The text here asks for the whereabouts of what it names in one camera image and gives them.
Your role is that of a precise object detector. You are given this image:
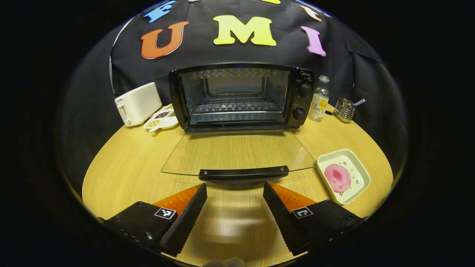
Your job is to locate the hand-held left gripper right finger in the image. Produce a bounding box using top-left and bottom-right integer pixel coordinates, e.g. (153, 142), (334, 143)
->
(263, 181), (368, 256)

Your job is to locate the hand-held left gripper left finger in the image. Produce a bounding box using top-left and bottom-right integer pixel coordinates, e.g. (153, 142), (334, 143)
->
(98, 183), (208, 257)

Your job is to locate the black electric oven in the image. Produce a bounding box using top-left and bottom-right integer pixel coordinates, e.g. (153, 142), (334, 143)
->
(161, 62), (316, 189)

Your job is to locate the pink round food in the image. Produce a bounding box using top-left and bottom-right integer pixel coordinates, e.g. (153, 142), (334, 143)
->
(324, 164), (351, 193)

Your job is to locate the white square plate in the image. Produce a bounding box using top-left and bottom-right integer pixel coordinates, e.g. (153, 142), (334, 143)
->
(317, 149), (371, 205)

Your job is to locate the metal oven rack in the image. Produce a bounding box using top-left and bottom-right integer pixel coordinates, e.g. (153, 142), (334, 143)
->
(192, 99), (283, 114)

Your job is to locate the white divided seed dish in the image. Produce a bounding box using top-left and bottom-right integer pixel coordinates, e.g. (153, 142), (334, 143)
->
(144, 105), (179, 132)

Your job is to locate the clear plastic bottle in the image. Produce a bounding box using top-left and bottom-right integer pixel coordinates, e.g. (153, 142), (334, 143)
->
(308, 75), (330, 122)

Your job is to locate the white toaster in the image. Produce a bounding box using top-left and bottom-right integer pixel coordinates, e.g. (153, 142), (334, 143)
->
(115, 82), (163, 127)

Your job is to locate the metal wire holder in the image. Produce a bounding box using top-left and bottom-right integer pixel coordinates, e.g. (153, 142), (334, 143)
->
(334, 98), (356, 123)

